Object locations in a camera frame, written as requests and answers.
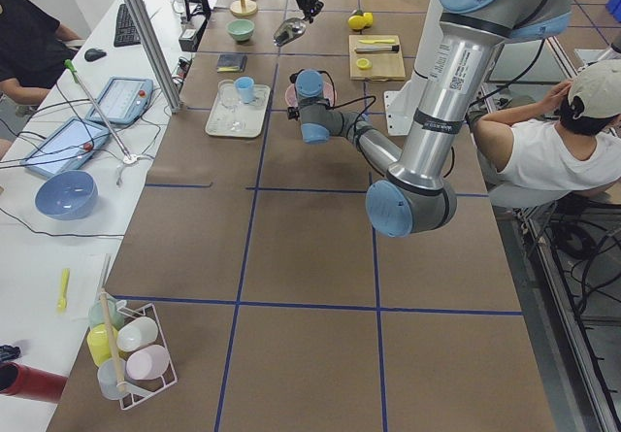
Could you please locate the yellow spoon on desk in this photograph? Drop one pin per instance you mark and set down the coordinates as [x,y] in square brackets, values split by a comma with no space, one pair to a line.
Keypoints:
[61,303]

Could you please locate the person in white shirt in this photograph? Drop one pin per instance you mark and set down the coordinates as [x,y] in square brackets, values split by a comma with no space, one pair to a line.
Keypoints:
[562,142]

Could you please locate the lemon slice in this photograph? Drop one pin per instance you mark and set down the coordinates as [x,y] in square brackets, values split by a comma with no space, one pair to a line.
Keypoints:
[364,64]

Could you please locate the pink bowl of ice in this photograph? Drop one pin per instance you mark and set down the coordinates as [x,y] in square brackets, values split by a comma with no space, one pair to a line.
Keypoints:
[291,97]

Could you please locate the yellow plastic knife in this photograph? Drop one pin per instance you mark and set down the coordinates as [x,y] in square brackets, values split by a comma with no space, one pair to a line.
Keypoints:
[377,41]

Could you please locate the teach pendant tablet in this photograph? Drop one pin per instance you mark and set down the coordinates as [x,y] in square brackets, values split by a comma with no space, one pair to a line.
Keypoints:
[124,100]
[66,148]

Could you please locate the mint green bowl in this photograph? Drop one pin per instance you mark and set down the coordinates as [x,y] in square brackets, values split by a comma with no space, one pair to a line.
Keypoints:
[240,29]

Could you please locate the person in black shirt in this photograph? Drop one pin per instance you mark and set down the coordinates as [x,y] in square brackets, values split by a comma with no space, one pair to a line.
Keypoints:
[33,51]

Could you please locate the red cylinder bottle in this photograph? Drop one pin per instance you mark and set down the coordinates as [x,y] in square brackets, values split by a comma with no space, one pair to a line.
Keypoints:
[30,383]

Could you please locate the gray folded cloth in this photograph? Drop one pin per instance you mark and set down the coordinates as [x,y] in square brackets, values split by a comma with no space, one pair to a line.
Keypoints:
[231,63]

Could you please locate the yellow cup in rack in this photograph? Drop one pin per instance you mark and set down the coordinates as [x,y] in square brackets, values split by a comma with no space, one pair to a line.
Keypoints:
[98,344]

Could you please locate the white serving tray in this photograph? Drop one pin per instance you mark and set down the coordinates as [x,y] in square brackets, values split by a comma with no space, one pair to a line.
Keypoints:
[247,120]

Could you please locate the wooden cup tree stand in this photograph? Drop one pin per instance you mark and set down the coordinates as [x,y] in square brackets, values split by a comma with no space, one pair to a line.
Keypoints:
[243,8]

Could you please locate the white wire cup rack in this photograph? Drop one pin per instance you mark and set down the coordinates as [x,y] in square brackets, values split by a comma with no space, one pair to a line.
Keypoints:
[112,378]

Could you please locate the metal ice scoop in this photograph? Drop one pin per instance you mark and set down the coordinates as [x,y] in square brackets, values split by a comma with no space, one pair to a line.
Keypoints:
[290,30]

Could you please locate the wooden cutting board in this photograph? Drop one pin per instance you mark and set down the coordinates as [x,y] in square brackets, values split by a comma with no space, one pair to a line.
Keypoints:
[386,66]

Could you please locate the pink cup in rack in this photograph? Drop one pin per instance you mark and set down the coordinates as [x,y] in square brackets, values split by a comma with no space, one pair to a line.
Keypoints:
[148,363]

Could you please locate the black computer mouse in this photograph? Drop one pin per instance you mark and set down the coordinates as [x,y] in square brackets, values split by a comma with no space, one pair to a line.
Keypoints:
[92,55]

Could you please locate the clear wine glass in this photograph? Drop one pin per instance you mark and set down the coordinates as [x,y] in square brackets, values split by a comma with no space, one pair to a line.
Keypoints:
[229,99]

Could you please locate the steel muddler rod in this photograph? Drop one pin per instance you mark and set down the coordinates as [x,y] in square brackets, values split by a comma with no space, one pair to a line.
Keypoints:
[371,49]

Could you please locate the far teach pendant tablet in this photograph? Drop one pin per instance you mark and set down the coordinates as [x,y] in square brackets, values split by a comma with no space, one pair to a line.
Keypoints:
[124,100]

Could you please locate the yellow lemon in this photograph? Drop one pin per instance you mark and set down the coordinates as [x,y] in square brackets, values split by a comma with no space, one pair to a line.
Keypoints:
[368,19]
[357,22]

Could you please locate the green tipped metal rod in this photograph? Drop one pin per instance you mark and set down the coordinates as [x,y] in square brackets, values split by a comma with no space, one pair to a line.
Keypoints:
[127,155]

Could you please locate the blue plastic cup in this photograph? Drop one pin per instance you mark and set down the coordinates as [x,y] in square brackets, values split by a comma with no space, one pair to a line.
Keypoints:
[245,89]

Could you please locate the black keyboard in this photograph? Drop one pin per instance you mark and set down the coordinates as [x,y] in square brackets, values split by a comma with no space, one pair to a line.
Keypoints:
[125,31]

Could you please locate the aluminium frame post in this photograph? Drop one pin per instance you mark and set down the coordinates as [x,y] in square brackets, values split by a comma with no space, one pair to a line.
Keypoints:
[155,55]

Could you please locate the near teach pendant tablet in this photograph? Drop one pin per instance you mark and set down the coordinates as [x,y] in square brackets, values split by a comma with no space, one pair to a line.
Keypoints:
[66,148]

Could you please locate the blue bowl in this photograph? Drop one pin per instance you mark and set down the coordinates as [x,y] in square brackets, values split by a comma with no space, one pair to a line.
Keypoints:
[68,195]

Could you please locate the white cup in rack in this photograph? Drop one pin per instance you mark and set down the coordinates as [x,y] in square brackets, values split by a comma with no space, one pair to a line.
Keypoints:
[137,334]

